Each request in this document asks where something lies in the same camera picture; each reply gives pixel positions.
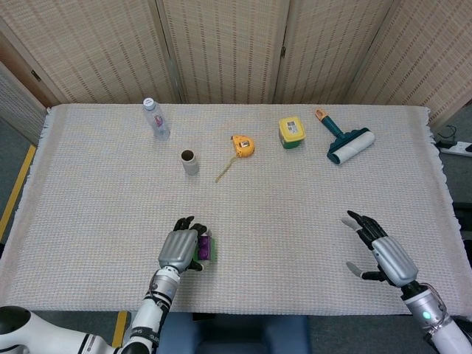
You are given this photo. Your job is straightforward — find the green toy brick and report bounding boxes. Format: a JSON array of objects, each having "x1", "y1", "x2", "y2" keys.
[{"x1": 190, "y1": 235, "x2": 218, "y2": 265}]

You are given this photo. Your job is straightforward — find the cardboard paper tube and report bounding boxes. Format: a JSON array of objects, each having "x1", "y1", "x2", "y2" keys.
[{"x1": 180, "y1": 149, "x2": 201, "y2": 176}]

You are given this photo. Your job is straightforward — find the green tub with yellow lid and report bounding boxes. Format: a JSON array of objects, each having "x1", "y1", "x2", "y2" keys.
[{"x1": 278, "y1": 117, "x2": 307, "y2": 150}]

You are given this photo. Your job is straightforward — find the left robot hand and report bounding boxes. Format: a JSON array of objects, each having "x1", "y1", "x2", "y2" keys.
[{"x1": 158, "y1": 215, "x2": 214, "y2": 274}]

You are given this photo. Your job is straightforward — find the clear plastic water bottle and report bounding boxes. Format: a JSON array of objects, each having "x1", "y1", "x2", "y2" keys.
[{"x1": 142, "y1": 97, "x2": 171, "y2": 140}]

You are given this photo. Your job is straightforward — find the beige woven folding screen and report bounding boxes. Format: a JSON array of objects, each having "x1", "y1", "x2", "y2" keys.
[{"x1": 0, "y1": 0, "x2": 472, "y2": 145}]

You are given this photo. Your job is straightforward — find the yellow tape measure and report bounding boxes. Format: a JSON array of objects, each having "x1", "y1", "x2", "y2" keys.
[{"x1": 215, "y1": 134, "x2": 256, "y2": 184}]

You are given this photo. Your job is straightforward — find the white power strip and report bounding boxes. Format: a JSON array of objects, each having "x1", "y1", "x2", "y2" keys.
[{"x1": 440, "y1": 141, "x2": 472, "y2": 159}]

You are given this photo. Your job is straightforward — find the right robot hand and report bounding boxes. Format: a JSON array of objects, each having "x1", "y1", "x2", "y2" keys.
[{"x1": 341, "y1": 209, "x2": 420, "y2": 288}]

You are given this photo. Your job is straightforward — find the purple toy brick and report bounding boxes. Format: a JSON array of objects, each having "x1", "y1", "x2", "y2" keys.
[{"x1": 198, "y1": 235, "x2": 212, "y2": 261}]

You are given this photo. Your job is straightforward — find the teal lint roller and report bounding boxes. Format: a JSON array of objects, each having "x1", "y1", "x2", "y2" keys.
[{"x1": 315, "y1": 108, "x2": 376, "y2": 165}]

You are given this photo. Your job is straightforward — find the blue robot base seat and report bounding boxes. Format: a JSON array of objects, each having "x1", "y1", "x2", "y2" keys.
[{"x1": 158, "y1": 312, "x2": 310, "y2": 354}]

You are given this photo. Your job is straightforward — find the white woven tablecloth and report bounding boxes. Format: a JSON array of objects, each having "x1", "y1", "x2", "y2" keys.
[{"x1": 0, "y1": 103, "x2": 472, "y2": 318}]

